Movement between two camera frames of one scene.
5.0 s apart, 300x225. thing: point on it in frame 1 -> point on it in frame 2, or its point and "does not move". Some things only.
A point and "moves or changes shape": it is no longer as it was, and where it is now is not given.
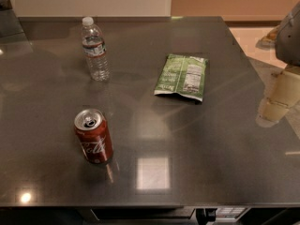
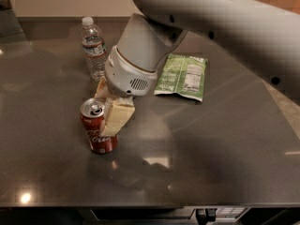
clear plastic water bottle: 95,50 does not move
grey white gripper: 290,39 -> 125,76
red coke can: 94,136 moves or changes shape
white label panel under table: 229,213 does not move
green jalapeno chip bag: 182,75 does not move
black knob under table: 205,215 does not move
